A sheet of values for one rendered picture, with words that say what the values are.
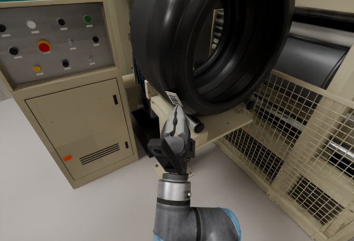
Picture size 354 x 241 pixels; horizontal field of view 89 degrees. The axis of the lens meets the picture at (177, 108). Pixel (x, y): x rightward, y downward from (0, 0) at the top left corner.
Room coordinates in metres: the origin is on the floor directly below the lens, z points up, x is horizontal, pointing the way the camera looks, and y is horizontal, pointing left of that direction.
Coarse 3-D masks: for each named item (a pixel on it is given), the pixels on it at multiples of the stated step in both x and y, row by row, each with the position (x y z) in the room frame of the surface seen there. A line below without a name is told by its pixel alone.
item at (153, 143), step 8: (152, 144) 0.29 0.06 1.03; (160, 144) 0.29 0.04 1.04; (168, 144) 0.30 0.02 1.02; (152, 152) 0.29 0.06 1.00; (160, 152) 0.28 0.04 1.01; (168, 152) 0.29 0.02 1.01; (160, 160) 0.29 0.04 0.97; (168, 160) 0.28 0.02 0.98; (176, 160) 0.29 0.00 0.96; (168, 168) 0.29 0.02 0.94; (176, 168) 0.28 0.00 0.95
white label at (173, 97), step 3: (168, 93) 0.45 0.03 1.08; (171, 93) 0.44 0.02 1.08; (174, 93) 0.43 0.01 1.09; (168, 96) 0.46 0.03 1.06; (171, 96) 0.45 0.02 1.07; (174, 96) 0.44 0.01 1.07; (177, 96) 0.43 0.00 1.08; (171, 99) 0.45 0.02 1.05; (174, 99) 0.44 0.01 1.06; (177, 99) 0.44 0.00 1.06; (174, 102) 0.45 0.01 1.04; (177, 102) 0.44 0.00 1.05; (180, 102) 0.44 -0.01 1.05; (180, 105) 0.44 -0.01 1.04
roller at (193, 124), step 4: (156, 92) 0.74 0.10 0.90; (160, 96) 0.71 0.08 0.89; (164, 100) 0.67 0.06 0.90; (168, 104) 0.64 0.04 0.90; (172, 108) 0.61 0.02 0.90; (188, 116) 0.53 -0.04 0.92; (192, 116) 0.53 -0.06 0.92; (192, 120) 0.51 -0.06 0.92; (196, 120) 0.50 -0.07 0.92; (192, 124) 0.49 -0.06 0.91; (196, 124) 0.49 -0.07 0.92; (200, 124) 0.49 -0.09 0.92; (192, 128) 0.49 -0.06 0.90; (196, 128) 0.47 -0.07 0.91; (200, 128) 0.48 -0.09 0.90; (196, 132) 0.48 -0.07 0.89; (200, 132) 0.48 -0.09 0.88
